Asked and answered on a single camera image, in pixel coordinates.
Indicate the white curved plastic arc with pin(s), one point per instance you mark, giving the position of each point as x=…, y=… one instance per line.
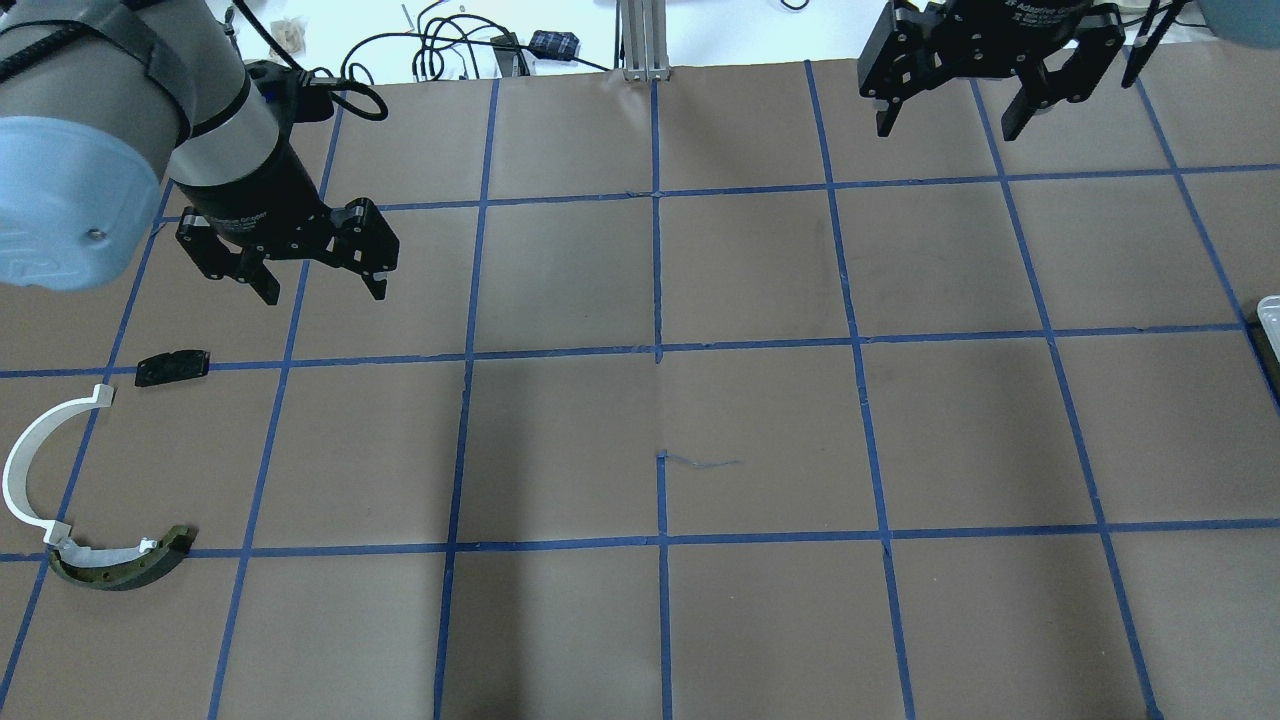
x=23, y=452

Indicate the aluminium frame post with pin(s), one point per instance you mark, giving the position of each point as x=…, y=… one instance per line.
x=642, y=32

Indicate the silver metal tray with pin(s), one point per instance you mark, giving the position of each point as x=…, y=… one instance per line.
x=1267, y=338

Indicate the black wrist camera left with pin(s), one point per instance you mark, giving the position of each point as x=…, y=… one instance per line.
x=293, y=95

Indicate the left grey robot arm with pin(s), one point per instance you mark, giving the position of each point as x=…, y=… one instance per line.
x=104, y=100

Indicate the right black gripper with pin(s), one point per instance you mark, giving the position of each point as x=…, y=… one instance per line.
x=1010, y=28

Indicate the small black plastic part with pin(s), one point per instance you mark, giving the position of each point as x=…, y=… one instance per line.
x=186, y=364

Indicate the olive green brake shoe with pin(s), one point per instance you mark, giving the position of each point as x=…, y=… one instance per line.
x=123, y=569

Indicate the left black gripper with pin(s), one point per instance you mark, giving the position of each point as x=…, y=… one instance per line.
x=262, y=195

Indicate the small blue checkered device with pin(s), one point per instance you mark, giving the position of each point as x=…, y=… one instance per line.
x=554, y=45

